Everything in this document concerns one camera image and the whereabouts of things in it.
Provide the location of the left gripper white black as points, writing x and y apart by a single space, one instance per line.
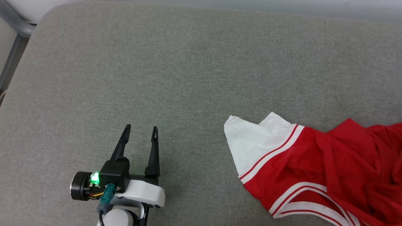
144 193

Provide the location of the red and white basketball jersey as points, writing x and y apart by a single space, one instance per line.
314 163

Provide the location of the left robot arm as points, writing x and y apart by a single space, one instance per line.
117 218

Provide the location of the grey fabric sofa cushion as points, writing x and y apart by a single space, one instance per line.
188 78

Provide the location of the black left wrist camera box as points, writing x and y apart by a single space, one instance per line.
114 172

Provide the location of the grey metal frame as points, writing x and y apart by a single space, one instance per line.
19 22

